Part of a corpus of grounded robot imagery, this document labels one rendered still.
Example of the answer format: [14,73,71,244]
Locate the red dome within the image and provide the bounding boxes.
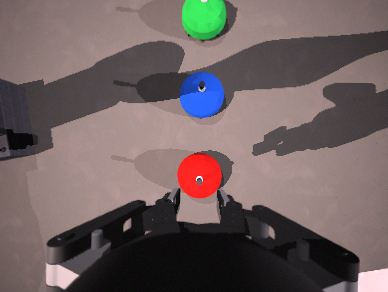
[177,153,222,198]

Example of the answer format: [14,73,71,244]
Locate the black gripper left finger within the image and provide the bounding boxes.
[46,188,180,292]

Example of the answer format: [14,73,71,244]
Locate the blue dome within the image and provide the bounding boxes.
[180,72,224,118]

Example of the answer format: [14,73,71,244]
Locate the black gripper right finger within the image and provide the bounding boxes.
[216,190,360,292]

